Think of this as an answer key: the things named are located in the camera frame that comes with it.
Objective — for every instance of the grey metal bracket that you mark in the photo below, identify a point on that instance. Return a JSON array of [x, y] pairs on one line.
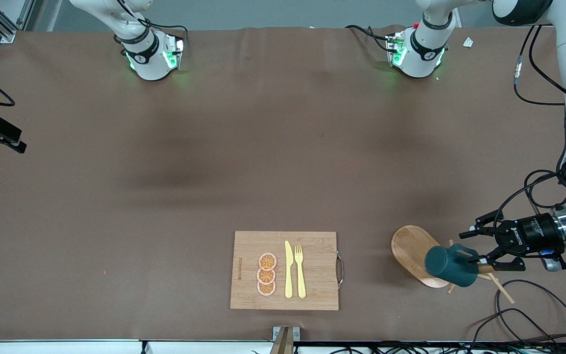
[[276, 332]]

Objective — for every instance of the white paper scrap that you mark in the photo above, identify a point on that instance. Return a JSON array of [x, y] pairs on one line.
[[468, 42]]

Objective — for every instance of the dark green cup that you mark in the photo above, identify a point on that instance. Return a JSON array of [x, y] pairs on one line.
[[447, 268]]

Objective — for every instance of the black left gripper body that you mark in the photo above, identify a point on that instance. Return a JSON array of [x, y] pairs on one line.
[[531, 234]]

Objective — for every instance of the brown table cover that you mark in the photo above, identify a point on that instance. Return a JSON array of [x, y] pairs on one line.
[[214, 147]]

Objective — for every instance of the wooden cup rack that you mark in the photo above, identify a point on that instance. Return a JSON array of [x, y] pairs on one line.
[[410, 246]]

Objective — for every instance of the yellow plastic fork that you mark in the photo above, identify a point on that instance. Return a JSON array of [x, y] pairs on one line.
[[301, 280]]

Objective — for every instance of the aluminium frame profile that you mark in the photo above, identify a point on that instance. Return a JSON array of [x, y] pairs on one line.
[[3, 32]]

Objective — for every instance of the yellow plastic knife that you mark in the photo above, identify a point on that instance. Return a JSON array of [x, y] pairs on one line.
[[289, 275]]

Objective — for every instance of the toy orange slice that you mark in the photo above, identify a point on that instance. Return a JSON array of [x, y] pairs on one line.
[[267, 261]]

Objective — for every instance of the white table edge rail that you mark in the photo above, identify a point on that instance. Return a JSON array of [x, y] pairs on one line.
[[67, 348]]

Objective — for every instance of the bamboo cutting board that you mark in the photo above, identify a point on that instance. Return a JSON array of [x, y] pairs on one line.
[[317, 265]]

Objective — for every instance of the brown wooden post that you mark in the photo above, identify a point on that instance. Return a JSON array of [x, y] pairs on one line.
[[283, 344]]

